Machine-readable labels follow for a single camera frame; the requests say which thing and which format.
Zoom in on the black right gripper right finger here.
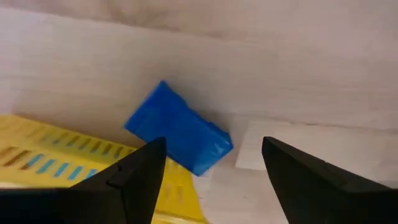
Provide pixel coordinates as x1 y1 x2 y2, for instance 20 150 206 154
261 136 398 224

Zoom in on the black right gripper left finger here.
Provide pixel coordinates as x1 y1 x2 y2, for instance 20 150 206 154
0 136 167 224

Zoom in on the dark blue box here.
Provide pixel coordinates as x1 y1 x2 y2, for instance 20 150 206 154
123 80 234 177

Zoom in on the yellow plastic basket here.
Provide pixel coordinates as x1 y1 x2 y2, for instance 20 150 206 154
0 114 208 224

